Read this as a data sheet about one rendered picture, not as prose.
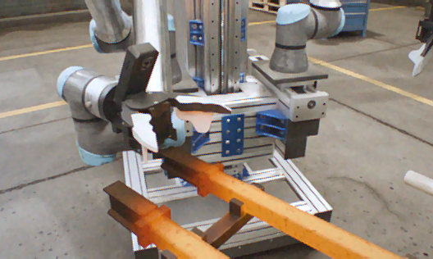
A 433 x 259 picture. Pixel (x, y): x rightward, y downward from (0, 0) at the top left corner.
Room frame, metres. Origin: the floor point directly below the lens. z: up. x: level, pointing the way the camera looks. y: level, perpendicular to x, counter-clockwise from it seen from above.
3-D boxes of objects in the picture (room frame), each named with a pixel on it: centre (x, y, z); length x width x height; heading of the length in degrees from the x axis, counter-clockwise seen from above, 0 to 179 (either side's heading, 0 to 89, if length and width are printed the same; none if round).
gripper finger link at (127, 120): (0.48, 0.12, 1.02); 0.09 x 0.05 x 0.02; 13
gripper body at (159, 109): (0.54, 0.13, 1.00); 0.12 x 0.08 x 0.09; 49
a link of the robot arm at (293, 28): (1.35, -0.28, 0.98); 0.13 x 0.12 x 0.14; 114
